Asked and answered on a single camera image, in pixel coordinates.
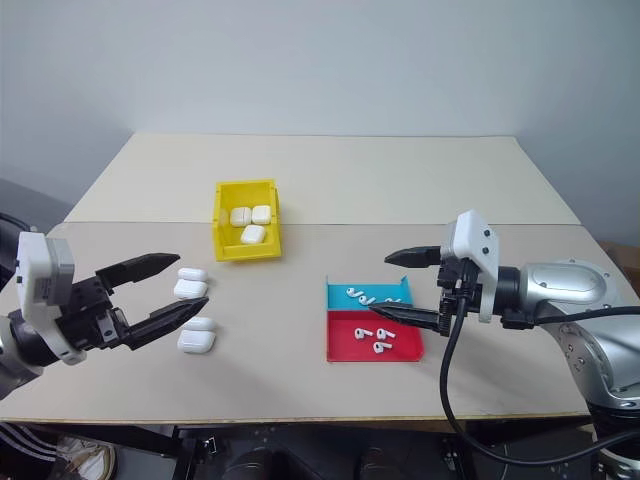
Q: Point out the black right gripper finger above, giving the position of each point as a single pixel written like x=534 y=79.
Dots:
x=410 y=316
x=415 y=256

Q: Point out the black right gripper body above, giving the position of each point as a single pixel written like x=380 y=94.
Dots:
x=452 y=285

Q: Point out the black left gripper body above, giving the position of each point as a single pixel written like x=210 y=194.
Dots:
x=87 y=312

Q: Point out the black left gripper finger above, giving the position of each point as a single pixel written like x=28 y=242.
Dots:
x=165 y=320
x=142 y=267

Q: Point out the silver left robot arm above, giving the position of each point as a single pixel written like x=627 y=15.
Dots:
x=17 y=372

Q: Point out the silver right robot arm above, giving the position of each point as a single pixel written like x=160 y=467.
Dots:
x=565 y=280

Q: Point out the white earbud case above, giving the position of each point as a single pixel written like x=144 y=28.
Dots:
x=196 y=342
x=240 y=216
x=253 y=235
x=261 y=215
x=190 y=287

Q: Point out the yellow plastic bin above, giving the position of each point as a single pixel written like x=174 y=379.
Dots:
x=222 y=235

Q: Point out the red tray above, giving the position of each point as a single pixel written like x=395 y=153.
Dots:
x=350 y=347

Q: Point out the beige sneaker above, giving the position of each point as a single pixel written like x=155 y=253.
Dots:
x=90 y=457

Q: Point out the black white striped shoe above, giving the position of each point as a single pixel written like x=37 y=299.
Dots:
x=25 y=450

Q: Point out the dark rounded shape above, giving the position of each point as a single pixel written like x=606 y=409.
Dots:
x=257 y=465
x=377 y=465

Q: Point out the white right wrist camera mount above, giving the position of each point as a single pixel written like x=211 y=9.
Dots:
x=475 y=240

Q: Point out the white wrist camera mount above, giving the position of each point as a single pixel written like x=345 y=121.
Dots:
x=475 y=240
x=37 y=270

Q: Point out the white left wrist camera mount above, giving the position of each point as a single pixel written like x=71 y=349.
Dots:
x=37 y=270

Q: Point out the black table frame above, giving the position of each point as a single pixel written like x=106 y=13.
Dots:
x=150 y=440

